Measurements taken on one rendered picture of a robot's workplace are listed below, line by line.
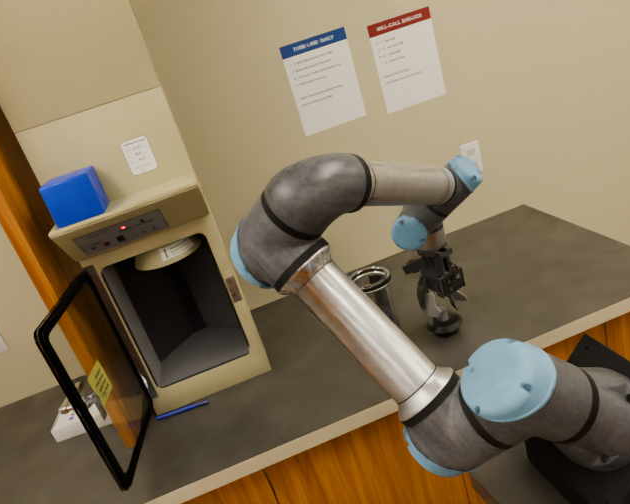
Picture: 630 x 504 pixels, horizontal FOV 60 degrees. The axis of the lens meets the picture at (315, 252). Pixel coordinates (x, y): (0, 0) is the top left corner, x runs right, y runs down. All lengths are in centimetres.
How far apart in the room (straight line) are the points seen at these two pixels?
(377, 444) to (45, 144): 101
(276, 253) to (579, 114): 157
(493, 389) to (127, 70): 96
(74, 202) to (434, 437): 83
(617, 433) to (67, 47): 120
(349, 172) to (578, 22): 147
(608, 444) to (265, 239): 57
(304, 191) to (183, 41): 99
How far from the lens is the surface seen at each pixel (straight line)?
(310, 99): 178
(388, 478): 147
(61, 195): 123
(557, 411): 82
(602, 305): 149
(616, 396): 92
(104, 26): 130
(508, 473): 110
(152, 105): 130
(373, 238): 193
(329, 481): 142
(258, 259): 87
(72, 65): 131
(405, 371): 86
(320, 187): 81
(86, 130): 131
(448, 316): 145
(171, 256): 138
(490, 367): 82
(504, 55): 203
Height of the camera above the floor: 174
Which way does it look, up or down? 22 degrees down
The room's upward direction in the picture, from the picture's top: 18 degrees counter-clockwise
